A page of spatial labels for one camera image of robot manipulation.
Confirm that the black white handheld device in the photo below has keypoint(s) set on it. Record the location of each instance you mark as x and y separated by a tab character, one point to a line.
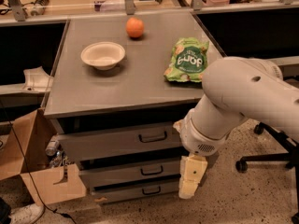
39	7

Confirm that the brown cardboard box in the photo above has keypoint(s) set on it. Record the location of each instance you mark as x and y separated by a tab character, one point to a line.
24	155

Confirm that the grey bottom drawer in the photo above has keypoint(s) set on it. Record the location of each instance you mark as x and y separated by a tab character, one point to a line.
137	191

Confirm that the grey drawer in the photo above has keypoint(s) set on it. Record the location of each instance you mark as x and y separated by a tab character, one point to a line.
129	172
137	191
120	141

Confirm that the metal can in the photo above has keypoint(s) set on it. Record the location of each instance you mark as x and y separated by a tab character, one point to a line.
52	147

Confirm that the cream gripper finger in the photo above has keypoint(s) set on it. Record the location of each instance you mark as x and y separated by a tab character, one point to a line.
186	189

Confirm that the grey top drawer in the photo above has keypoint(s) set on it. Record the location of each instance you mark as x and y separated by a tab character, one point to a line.
120	141

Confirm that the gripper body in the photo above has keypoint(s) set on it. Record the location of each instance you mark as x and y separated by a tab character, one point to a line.
196	139

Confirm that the grey middle drawer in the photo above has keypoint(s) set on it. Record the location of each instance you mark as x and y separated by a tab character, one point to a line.
129	172

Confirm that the white paper bowl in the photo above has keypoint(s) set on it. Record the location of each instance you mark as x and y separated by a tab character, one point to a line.
103	55

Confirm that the orange fruit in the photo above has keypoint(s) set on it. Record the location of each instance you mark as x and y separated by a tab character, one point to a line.
134	27

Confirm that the grey drawer cabinet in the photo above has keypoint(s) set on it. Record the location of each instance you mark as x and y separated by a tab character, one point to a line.
134	92

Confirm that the white shoe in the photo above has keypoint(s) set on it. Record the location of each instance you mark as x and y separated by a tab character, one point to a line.
28	214

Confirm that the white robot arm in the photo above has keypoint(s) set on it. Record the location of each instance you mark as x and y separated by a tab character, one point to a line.
235	89

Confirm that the white plastic part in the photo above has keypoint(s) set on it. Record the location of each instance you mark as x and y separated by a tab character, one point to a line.
37	80

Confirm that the green snack bag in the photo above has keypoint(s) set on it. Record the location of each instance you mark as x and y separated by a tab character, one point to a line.
188	60

